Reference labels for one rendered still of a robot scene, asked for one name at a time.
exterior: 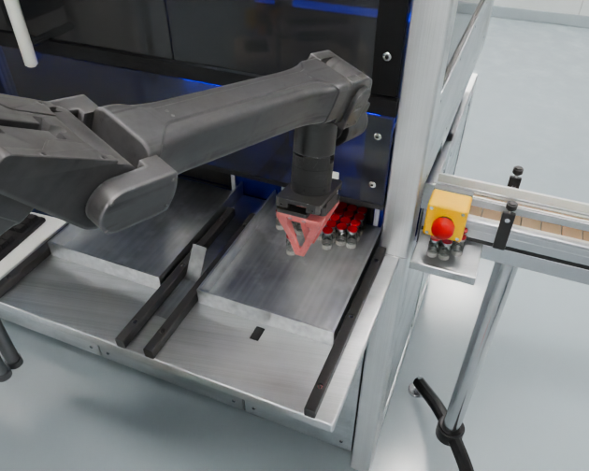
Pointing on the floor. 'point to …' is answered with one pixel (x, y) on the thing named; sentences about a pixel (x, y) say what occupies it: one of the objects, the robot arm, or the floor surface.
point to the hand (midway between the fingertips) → (305, 243)
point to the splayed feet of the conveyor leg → (442, 422)
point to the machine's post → (404, 200)
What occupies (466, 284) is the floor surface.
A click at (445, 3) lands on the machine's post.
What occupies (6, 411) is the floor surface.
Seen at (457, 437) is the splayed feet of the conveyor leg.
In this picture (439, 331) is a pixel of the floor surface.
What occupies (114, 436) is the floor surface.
